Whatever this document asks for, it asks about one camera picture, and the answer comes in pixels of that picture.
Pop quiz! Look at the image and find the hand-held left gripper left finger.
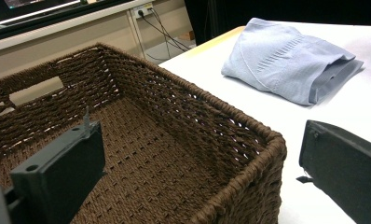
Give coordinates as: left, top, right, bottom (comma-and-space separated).
9, 106, 107, 224

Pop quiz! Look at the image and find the light blue garment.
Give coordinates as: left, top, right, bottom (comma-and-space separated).
220, 17, 364, 106

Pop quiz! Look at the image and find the beige desk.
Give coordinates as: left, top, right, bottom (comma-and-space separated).
0, 0, 187, 85

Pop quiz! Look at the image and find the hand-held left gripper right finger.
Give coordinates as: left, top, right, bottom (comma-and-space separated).
295, 119, 371, 224

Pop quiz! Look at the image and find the small brown box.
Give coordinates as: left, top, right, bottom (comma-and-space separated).
178, 30, 196, 42

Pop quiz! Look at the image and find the brown woven basket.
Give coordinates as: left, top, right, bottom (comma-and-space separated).
0, 42, 288, 224

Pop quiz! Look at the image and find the black computer monitor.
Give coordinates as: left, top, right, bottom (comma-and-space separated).
0, 0, 91, 26

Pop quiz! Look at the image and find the dark curtain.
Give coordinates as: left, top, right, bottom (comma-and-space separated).
184, 0, 371, 46

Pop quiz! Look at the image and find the white power socket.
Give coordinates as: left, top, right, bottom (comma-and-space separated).
131, 3, 156, 19

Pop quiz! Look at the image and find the black cable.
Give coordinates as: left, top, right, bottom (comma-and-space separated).
147, 7, 191, 60
139, 12, 191, 52

